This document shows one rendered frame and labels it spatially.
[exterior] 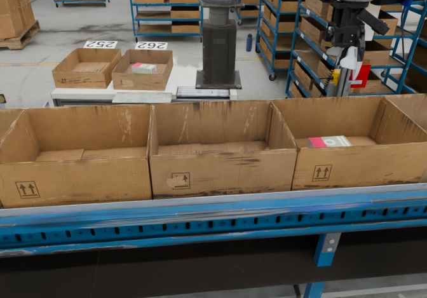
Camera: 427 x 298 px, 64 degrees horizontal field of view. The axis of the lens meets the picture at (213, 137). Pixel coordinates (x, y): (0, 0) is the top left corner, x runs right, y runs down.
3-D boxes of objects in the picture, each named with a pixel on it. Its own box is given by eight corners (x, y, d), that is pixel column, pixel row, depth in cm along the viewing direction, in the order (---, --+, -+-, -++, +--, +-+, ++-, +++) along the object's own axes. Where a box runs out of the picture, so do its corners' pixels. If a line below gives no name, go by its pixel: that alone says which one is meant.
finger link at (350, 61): (337, 81, 99) (337, 47, 98) (357, 79, 99) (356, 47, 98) (342, 80, 96) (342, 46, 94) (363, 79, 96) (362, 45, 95)
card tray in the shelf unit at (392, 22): (326, 18, 249) (328, 4, 243) (367, 18, 250) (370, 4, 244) (346, 35, 215) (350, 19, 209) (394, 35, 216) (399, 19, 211)
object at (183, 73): (231, 61, 236) (232, 56, 234) (237, 100, 187) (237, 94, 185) (84, 60, 234) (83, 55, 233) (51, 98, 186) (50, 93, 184)
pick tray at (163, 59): (173, 65, 221) (173, 49, 215) (164, 91, 188) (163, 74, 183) (129, 63, 221) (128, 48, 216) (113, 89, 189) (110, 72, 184)
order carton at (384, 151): (370, 136, 128) (383, 94, 119) (417, 189, 104) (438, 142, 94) (266, 141, 125) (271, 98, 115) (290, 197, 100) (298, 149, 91)
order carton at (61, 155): (156, 146, 121) (152, 103, 112) (153, 206, 96) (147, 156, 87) (39, 152, 117) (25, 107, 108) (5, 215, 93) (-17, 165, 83)
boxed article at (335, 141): (306, 146, 121) (308, 137, 119) (341, 143, 123) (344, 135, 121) (314, 157, 115) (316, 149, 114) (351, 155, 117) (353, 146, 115)
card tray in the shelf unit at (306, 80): (293, 72, 321) (295, 61, 316) (325, 70, 324) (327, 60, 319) (308, 90, 287) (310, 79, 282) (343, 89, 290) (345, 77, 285)
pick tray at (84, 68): (123, 63, 222) (121, 48, 216) (106, 89, 189) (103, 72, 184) (79, 63, 222) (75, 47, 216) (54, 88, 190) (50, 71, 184)
